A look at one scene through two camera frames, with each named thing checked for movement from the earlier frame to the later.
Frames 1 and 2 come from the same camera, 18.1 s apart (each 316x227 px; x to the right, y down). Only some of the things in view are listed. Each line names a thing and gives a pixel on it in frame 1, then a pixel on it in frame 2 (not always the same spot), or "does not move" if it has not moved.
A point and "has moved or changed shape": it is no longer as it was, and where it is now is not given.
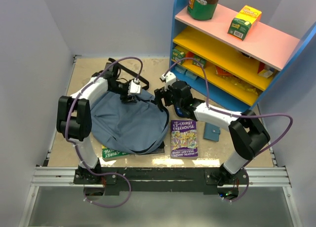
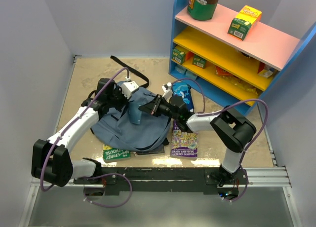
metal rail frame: (116, 179) does not move
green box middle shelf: (201, 60) does not move
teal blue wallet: (211, 132) → (135, 114)
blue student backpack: (139, 126) has moved or changed shape
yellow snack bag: (239, 83) does not move
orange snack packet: (219, 71) does not move
